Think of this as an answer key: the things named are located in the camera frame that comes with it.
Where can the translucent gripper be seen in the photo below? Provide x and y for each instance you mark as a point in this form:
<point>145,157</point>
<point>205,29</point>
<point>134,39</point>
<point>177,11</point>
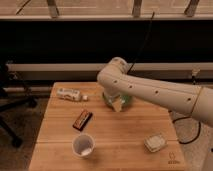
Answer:
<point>116,109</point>

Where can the dark brown eraser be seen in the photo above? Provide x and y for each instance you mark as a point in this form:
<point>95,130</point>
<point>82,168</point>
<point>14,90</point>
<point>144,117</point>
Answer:
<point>82,120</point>

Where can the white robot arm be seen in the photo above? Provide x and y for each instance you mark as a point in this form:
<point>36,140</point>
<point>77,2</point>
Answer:
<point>191,100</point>

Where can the green ceramic bowl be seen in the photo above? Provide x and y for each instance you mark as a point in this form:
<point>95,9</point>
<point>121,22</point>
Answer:
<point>121,100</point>

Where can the white plastic bottle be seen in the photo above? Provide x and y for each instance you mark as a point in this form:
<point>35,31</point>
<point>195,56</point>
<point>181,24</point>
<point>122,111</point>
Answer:
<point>71,94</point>

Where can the white baseboard heater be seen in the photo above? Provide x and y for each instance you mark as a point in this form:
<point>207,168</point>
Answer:
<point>88,71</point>

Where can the black office chair base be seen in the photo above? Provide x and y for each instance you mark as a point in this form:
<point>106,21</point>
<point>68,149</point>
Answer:
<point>29,99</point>

